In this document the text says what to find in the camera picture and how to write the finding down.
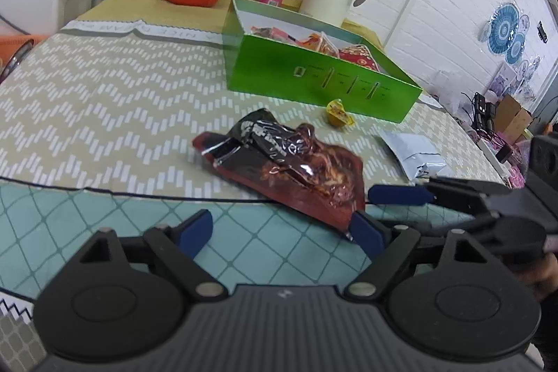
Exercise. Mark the silver foil snack packet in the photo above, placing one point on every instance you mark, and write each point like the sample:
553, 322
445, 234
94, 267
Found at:
414, 152

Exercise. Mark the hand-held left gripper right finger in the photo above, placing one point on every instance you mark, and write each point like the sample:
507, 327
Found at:
368, 234

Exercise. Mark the person's right hand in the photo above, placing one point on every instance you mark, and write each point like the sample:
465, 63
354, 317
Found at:
540, 278

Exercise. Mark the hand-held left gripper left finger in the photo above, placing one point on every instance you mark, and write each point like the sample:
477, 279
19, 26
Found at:
196, 230

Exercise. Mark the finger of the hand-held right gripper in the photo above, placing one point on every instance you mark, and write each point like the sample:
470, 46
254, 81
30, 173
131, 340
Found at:
514, 239
396, 194

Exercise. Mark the yellow tablecloth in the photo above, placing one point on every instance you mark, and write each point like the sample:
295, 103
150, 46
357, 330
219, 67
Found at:
130, 6

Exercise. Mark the green cardboard box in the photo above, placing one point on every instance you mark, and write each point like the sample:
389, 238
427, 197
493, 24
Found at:
279, 67

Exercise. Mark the orange yellow snack packet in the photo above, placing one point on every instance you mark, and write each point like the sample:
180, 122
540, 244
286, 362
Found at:
318, 43

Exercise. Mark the orange plastic object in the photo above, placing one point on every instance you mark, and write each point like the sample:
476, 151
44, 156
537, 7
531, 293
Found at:
13, 49

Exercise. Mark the red black snack packet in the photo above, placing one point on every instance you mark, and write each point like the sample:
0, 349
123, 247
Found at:
296, 163

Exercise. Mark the blue round wall decoration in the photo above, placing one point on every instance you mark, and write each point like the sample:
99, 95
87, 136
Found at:
503, 30

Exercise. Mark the white power strip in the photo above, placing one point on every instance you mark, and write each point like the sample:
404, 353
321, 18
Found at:
495, 154

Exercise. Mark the teal checkered tablecloth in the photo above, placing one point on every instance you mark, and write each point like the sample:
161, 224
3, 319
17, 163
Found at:
65, 232

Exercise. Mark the small yellow packet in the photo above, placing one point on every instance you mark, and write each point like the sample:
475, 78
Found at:
338, 115

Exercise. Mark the purple wall picture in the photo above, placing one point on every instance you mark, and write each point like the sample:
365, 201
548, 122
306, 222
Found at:
518, 75

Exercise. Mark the clear plastic bag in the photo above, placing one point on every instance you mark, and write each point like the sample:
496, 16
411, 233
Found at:
449, 88

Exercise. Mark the red gold snack packet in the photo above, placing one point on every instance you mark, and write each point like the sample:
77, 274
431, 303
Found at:
357, 56

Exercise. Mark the brown cardboard box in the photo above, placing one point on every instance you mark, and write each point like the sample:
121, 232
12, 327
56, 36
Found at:
514, 117

